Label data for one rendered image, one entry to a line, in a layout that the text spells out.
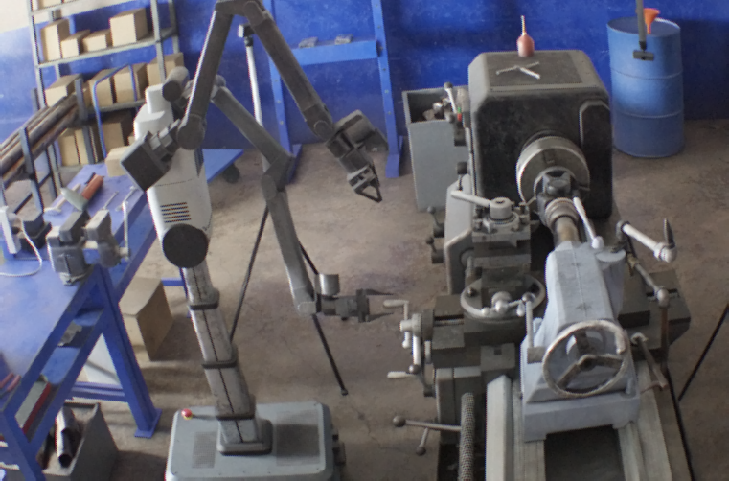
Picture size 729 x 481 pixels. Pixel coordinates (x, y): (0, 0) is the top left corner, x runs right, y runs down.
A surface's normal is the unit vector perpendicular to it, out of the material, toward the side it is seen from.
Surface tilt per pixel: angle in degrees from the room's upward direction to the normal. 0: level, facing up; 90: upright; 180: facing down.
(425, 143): 90
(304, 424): 0
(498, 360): 0
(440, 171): 90
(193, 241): 90
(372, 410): 0
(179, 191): 90
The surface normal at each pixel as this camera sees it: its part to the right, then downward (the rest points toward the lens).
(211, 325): 0.07, 0.38
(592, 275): -0.11, -0.91
